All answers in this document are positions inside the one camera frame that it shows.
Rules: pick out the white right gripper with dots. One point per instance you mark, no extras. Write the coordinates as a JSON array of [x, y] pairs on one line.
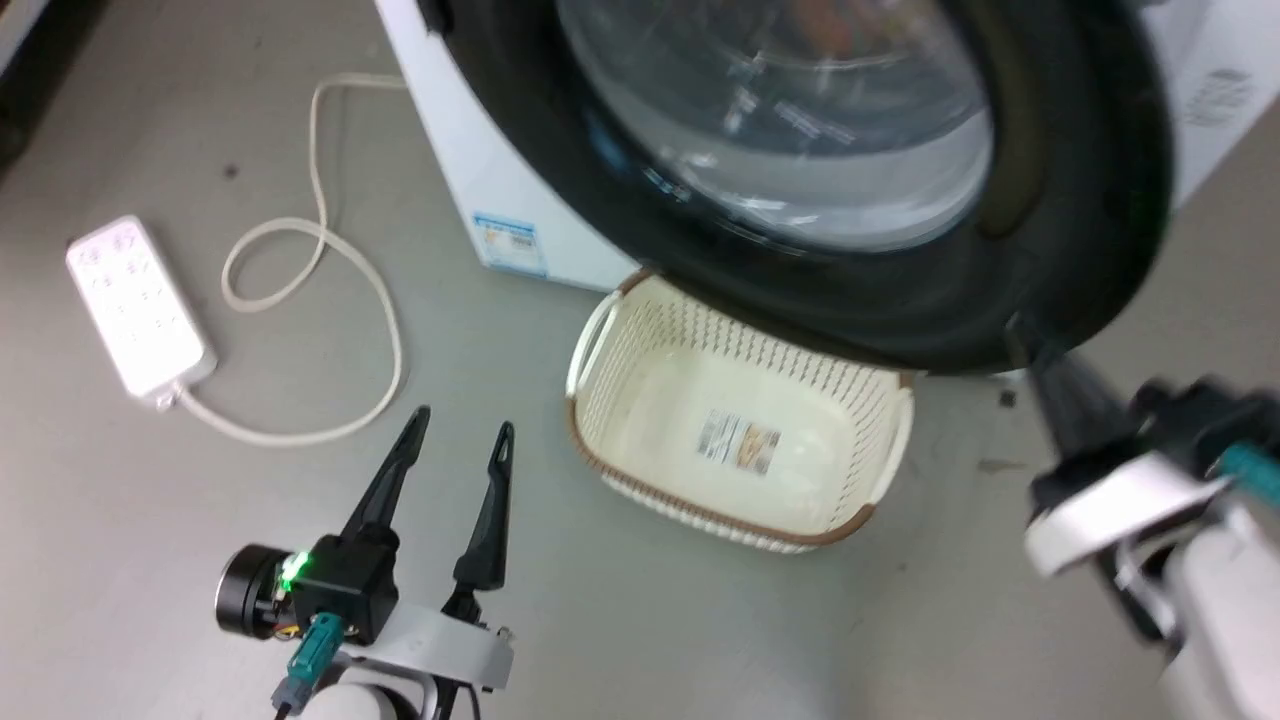
[[1120, 510]]

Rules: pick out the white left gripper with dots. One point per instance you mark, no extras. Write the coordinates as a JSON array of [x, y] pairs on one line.
[[445, 648]]

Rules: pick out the black round washing machine door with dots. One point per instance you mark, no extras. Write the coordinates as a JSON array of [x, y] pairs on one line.
[[1080, 200]]

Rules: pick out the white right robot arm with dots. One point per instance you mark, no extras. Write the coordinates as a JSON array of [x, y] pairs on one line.
[[1225, 620]]

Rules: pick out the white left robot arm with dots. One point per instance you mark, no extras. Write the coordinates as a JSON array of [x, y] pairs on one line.
[[360, 705]]

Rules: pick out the white washing machine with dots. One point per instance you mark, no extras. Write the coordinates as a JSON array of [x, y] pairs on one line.
[[470, 130]]

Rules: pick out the cream plastic laundry basket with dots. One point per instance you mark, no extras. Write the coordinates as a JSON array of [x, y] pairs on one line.
[[650, 400]]

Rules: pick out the blue energy label sticker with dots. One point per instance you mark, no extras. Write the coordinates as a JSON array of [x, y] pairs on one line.
[[510, 243]]

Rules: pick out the paper label sticker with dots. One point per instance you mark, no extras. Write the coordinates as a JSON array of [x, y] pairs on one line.
[[740, 441]]

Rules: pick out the white power strip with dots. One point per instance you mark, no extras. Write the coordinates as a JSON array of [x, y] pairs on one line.
[[135, 300]]

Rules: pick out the dark furniture base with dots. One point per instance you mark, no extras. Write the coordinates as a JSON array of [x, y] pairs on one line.
[[40, 70]]

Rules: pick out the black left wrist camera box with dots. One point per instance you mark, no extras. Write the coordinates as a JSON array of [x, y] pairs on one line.
[[345, 585]]

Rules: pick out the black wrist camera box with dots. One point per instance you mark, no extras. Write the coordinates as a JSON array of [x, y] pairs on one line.
[[1200, 415], [345, 585]]

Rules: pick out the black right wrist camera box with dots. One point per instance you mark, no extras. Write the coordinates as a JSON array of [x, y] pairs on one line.
[[1200, 415]]

